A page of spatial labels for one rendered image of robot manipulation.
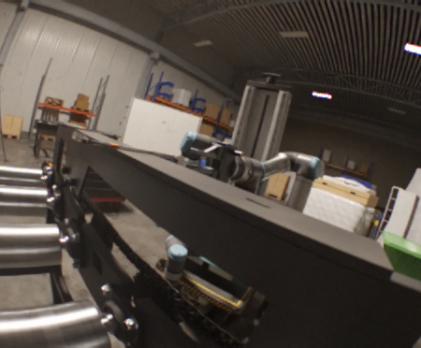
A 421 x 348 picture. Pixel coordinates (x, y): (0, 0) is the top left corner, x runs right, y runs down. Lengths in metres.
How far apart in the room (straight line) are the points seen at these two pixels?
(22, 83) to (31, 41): 1.93
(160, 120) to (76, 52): 6.98
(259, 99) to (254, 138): 0.30
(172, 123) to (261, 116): 3.94
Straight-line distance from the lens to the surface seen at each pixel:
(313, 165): 1.14
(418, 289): 0.20
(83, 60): 11.01
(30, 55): 10.80
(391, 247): 2.38
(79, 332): 0.37
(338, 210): 3.41
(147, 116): 5.16
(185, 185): 0.22
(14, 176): 1.12
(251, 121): 1.53
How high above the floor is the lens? 1.21
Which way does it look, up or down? 7 degrees down
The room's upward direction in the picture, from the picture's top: 15 degrees clockwise
